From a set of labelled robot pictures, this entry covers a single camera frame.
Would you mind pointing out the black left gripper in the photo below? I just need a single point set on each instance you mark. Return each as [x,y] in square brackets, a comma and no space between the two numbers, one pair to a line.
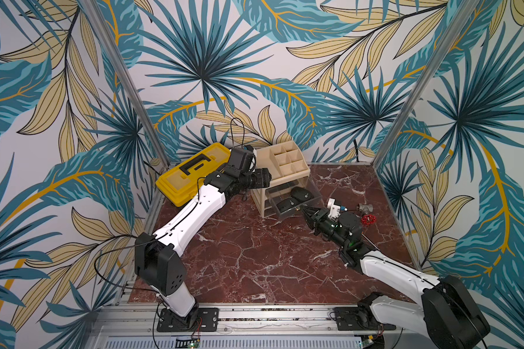
[263,178]

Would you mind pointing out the beige drawer organizer cabinet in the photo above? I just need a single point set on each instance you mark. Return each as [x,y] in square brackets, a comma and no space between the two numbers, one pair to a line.
[285,162]

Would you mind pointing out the red handle metal valve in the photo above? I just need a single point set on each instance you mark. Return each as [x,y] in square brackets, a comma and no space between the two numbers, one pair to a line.
[367,216]

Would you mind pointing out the clear bottom drawer gold handle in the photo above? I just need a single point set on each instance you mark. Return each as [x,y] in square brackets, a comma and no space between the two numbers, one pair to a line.
[268,213]

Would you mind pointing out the orange handle screwdriver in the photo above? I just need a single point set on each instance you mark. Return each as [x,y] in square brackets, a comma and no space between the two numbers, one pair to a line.
[370,242]

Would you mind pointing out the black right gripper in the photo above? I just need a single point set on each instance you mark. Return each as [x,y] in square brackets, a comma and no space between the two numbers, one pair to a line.
[311,214]

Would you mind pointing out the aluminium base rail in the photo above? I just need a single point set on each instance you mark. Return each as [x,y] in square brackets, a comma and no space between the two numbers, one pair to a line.
[242,325]

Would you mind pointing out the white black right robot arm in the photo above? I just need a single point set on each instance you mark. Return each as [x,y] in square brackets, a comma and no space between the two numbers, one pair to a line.
[440,309]

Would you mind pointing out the clear middle drawer gold handle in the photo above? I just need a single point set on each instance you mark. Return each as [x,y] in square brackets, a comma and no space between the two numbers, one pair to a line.
[267,205]

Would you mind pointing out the black computer mouse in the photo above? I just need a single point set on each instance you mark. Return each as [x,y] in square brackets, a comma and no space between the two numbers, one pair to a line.
[301,194]
[287,204]

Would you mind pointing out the yellow black toolbox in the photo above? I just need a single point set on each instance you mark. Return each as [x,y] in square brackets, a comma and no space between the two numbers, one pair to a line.
[180,184]

